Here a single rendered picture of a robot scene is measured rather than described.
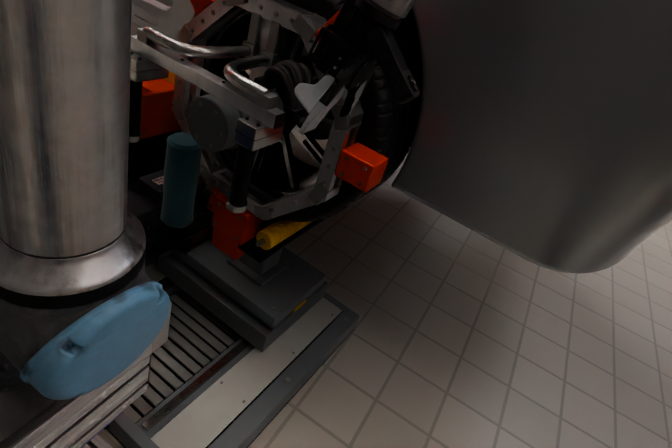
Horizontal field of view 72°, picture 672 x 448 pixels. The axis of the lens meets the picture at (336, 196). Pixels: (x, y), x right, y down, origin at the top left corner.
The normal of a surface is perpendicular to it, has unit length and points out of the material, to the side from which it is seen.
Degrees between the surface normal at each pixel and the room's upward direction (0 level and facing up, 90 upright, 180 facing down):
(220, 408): 0
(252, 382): 0
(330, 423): 0
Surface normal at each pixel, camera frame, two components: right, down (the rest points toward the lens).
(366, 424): 0.26, -0.82
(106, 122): 0.86, 0.43
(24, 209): -0.04, 0.53
